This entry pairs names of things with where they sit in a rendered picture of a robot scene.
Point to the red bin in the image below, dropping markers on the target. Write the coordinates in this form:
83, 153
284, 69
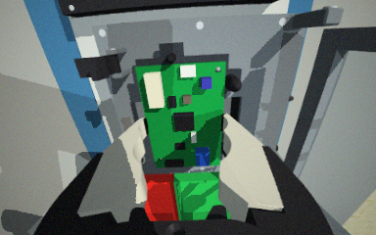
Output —
158, 205

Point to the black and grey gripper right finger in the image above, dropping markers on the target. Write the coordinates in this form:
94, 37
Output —
255, 186

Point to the green bin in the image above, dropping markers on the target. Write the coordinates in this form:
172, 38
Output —
195, 194

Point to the green circuit board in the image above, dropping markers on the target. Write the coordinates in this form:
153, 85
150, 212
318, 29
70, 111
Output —
183, 105

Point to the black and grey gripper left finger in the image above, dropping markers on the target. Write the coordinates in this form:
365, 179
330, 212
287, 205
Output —
105, 192

